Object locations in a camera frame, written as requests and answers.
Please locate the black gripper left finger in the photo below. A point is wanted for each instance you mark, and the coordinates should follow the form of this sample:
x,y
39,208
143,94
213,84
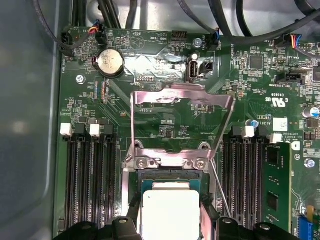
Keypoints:
x,y
122,228

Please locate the silver motherboard screw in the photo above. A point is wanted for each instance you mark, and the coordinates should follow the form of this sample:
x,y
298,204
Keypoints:
x,y
81,79
197,43
309,163

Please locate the metal socket cover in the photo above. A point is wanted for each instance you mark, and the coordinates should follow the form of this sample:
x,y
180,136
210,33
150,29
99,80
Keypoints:
x,y
200,93

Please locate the green RAM stick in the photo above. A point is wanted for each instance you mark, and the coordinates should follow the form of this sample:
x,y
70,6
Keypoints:
x,y
277,187

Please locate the silver coin battery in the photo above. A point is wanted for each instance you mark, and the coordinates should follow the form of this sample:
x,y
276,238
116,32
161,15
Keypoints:
x,y
110,62

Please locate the CPU socket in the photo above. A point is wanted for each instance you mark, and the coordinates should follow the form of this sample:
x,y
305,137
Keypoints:
x,y
130,172

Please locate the thin metal locking lever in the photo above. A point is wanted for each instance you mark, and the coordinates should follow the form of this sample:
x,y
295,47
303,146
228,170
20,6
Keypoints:
x,y
221,188

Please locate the internal USB port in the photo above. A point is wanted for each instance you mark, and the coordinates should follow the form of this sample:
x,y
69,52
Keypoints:
x,y
193,68

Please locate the green motherboard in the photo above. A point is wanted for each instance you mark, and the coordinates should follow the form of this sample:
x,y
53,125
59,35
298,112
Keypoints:
x,y
250,100

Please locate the black RAM slot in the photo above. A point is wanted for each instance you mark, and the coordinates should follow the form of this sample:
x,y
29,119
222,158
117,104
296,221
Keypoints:
x,y
228,180
72,180
111,180
256,180
85,180
99,180
241,180

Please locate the silver CPU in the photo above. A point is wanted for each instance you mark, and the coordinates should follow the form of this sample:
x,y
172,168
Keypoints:
x,y
170,212

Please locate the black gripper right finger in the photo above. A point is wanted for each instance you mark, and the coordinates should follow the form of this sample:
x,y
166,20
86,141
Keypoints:
x,y
227,228

